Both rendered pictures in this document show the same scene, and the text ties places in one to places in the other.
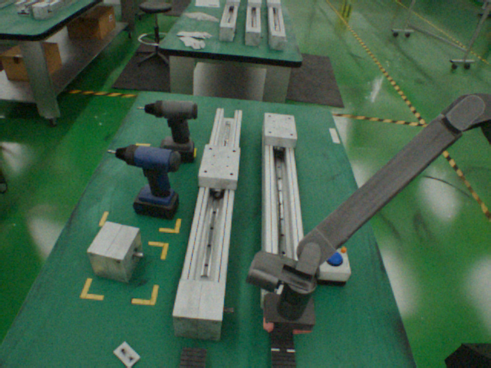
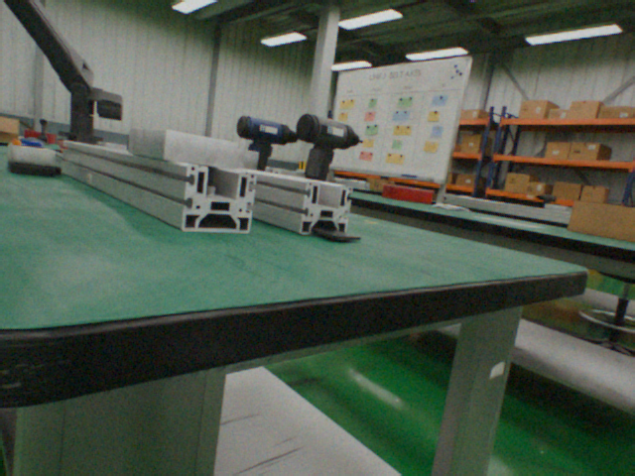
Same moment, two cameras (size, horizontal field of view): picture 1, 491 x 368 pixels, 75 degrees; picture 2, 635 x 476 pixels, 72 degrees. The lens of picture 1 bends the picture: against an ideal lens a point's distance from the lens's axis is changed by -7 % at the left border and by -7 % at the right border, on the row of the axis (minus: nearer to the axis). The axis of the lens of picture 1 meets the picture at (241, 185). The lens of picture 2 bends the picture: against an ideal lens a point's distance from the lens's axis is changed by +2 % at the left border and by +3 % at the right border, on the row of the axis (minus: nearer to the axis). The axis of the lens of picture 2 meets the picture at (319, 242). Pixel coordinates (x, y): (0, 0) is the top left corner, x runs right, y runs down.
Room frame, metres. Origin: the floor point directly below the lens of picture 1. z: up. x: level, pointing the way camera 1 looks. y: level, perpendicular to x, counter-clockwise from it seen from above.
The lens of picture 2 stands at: (1.76, -0.36, 0.88)
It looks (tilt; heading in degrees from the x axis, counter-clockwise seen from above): 9 degrees down; 141
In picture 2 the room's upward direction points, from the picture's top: 8 degrees clockwise
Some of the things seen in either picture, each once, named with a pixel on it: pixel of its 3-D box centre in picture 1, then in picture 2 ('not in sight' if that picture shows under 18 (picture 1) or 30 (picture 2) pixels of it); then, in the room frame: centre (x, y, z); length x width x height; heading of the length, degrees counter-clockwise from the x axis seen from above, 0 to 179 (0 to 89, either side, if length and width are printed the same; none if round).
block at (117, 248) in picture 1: (121, 252); not in sight; (0.50, 0.28, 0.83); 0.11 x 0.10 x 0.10; 84
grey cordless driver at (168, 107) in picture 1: (168, 129); (329, 170); (0.98, 0.27, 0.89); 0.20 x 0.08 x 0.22; 97
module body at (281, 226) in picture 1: (278, 188); (129, 173); (0.83, -0.12, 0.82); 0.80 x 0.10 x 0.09; 2
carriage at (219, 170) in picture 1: (219, 169); (218, 161); (0.82, 0.07, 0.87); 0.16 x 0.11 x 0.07; 2
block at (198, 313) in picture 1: (205, 310); not in sight; (0.38, 0.05, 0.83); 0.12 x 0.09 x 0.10; 92
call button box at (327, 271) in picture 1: (327, 265); (36, 160); (0.55, -0.25, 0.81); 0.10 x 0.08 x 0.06; 92
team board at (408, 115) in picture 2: not in sight; (380, 173); (-1.19, 2.66, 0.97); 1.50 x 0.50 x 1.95; 3
